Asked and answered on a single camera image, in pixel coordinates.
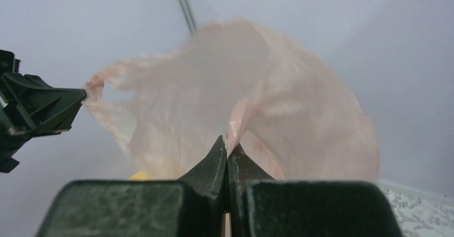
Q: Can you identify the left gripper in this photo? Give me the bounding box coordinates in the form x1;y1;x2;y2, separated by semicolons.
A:
1;50;87;173

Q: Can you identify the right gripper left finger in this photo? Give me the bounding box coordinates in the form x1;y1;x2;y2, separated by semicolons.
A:
37;137;226;236

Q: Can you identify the aluminium frame post left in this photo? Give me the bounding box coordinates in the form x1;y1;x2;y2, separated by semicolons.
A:
178;0;197;35

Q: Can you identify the floral tablecloth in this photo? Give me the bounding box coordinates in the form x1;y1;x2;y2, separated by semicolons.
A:
379;181;453;237

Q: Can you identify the pink plastic trash bag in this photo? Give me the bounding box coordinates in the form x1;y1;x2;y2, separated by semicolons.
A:
83;20;380;182

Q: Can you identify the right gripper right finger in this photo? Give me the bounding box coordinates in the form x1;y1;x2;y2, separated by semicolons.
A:
227;146;403;237

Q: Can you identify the yellow trash bin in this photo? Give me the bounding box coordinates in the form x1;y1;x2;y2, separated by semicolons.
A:
128;171;149;181

